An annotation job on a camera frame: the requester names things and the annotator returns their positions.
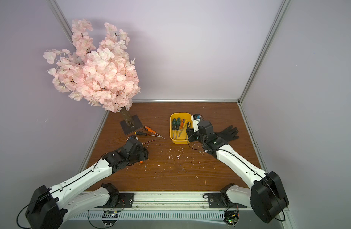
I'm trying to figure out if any aluminium front rail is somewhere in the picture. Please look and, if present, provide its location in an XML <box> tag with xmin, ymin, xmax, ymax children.
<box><xmin>53</xmin><ymin>190</ymin><xmax>288</xmax><ymax>212</ymax></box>

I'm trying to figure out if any large orange black screwdriver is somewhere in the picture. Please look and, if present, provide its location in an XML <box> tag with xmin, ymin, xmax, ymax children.
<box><xmin>144</xmin><ymin>126</ymin><xmax>165</xmax><ymax>139</ymax></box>

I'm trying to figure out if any yellow plastic storage box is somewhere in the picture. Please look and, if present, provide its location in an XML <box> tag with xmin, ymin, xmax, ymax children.
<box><xmin>170</xmin><ymin>113</ymin><xmax>193</xmax><ymax>144</ymax></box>

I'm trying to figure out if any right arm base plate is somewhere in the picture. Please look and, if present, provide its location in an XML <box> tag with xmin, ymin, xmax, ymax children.
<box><xmin>203</xmin><ymin>192</ymin><xmax>249</xmax><ymax>209</ymax></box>

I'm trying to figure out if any controller board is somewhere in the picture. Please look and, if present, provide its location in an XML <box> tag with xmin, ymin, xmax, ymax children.
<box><xmin>102</xmin><ymin>211</ymin><xmax>119</xmax><ymax>228</ymax></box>
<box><xmin>223</xmin><ymin>211</ymin><xmax>239</xmax><ymax>226</ymax></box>

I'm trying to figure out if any pink artificial blossom tree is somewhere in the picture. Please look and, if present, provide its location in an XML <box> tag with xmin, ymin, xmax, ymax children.
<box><xmin>43</xmin><ymin>19</ymin><xmax>140</xmax><ymax>113</ymax></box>

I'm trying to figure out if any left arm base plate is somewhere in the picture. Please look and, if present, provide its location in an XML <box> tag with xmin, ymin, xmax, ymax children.
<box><xmin>96</xmin><ymin>192</ymin><xmax>134</xmax><ymax>209</ymax></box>

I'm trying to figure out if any orange handled screwdriver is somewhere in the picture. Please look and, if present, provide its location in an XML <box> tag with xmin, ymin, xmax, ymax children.
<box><xmin>178</xmin><ymin>119</ymin><xmax>186</xmax><ymax>137</ymax></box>

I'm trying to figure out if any green black screwdriver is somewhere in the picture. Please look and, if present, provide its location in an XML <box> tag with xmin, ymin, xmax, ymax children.
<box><xmin>172</xmin><ymin>118</ymin><xmax>176</xmax><ymax>131</ymax></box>
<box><xmin>175</xmin><ymin>117</ymin><xmax>181</xmax><ymax>139</ymax></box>

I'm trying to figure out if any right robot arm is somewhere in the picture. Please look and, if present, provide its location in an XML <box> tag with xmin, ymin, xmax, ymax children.
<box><xmin>186</xmin><ymin>118</ymin><xmax>289</xmax><ymax>223</ymax></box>

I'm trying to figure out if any black work glove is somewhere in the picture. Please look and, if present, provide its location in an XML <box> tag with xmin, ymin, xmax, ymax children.
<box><xmin>216</xmin><ymin>125</ymin><xmax>239</xmax><ymax>142</ymax></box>

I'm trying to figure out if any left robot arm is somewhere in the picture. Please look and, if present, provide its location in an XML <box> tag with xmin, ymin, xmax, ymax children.
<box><xmin>24</xmin><ymin>138</ymin><xmax>149</xmax><ymax>229</ymax></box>

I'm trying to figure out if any yellow handled screwdriver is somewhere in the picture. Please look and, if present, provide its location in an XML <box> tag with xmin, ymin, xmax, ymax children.
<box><xmin>180</xmin><ymin>119</ymin><xmax>188</xmax><ymax>135</ymax></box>

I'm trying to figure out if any right controller board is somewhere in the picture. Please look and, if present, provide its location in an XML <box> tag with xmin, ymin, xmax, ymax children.
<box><xmin>223</xmin><ymin>211</ymin><xmax>239</xmax><ymax>226</ymax></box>

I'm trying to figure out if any left controller board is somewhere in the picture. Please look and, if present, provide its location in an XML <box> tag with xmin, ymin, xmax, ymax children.
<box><xmin>102</xmin><ymin>211</ymin><xmax>119</xmax><ymax>228</ymax></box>

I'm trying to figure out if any black handled long screwdriver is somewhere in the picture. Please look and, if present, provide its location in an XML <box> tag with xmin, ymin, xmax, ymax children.
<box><xmin>135</xmin><ymin>132</ymin><xmax>160</xmax><ymax>137</ymax></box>

